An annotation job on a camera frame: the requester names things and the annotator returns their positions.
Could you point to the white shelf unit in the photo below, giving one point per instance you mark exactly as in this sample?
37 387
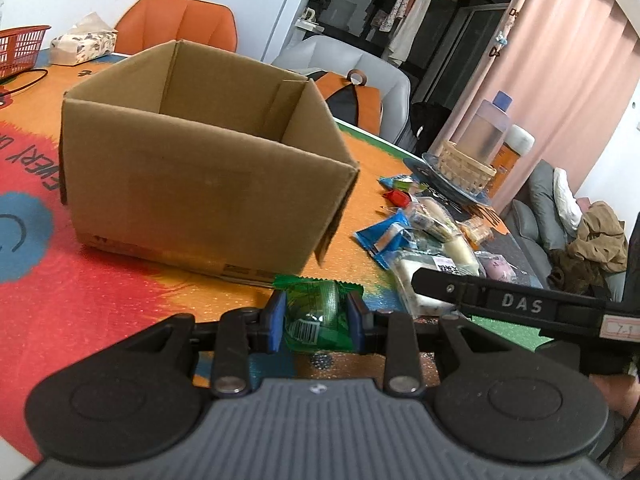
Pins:
312 15

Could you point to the white oval bun packet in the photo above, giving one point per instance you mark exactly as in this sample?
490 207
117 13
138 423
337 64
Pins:
462 255

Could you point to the clear packet with white bun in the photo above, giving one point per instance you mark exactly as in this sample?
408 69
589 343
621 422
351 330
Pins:
412 292

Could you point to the orange chair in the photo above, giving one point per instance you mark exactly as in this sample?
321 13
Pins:
185 20

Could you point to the black bag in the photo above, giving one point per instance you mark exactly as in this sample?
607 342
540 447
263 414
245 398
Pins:
425 125

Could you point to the grey chair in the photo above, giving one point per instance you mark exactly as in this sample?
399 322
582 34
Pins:
325 52

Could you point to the clear bottle with blue cap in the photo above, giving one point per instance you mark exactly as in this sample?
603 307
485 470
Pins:
485 127

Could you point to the hanging white garment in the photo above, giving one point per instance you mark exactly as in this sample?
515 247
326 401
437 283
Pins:
412 20

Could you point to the colourful printed table mat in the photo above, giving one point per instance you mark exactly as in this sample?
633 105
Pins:
125 300

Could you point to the brown clothes pile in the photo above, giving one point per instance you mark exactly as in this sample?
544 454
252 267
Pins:
600 240

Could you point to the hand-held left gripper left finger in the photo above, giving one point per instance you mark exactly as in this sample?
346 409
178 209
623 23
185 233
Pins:
277 321

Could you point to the green snack packet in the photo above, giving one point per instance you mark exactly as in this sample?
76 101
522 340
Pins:
315 305

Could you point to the brown cardboard box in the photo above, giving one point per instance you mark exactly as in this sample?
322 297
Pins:
200 185

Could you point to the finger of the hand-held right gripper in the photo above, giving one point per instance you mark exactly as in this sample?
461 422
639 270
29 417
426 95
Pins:
435 285

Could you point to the blue snack packet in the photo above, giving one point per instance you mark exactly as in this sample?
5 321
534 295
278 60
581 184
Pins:
385 232

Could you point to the orange bottle with white cap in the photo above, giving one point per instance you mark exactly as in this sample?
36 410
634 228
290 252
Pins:
510 157

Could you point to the red plastic basket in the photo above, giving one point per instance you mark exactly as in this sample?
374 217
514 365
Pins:
20 50

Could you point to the small red candy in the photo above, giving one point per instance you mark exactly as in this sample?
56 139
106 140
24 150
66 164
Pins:
396 197

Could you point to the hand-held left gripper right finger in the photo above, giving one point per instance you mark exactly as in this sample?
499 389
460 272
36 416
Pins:
354 323

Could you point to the orange and black backpack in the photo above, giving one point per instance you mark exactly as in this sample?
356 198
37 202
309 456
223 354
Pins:
367 105

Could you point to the pink curtain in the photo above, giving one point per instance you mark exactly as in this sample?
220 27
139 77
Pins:
560 70

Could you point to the small pink cloth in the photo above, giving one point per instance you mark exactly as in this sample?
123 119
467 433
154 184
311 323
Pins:
586 206

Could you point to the patterned tissue box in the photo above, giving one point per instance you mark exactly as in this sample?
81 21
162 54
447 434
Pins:
80 45

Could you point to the white pillow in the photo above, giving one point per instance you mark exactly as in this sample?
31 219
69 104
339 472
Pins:
567 200

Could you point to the grey sofa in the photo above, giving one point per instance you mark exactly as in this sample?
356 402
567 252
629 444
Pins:
542 195

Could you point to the curtain tieback ornament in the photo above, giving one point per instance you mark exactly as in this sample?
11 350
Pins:
500 42

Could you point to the small wicker basket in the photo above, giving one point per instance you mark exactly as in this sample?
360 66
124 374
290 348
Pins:
460 170

